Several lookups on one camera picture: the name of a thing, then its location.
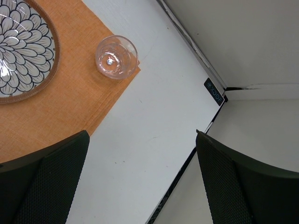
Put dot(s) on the orange cloth napkin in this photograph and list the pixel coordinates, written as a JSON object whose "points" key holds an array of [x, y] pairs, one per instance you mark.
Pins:
{"points": [[77, 98]]}

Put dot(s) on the floral patterned plate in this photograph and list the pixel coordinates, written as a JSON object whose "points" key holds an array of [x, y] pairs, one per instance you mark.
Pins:
{"points": [[29, 50]]}

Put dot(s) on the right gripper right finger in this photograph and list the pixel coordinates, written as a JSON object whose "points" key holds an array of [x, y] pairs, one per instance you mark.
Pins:
{"points": [[242, 190]]}

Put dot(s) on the clear drinking glass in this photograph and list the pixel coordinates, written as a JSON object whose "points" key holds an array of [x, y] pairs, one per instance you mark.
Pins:
{"points": [[116, 57]]}

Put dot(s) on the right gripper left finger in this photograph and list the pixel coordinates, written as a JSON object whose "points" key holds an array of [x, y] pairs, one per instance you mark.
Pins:
{"points": [[39, 188]]}

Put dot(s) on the black logo label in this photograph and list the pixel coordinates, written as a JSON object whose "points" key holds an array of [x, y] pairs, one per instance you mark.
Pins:
{"points": [[216, 95]]}

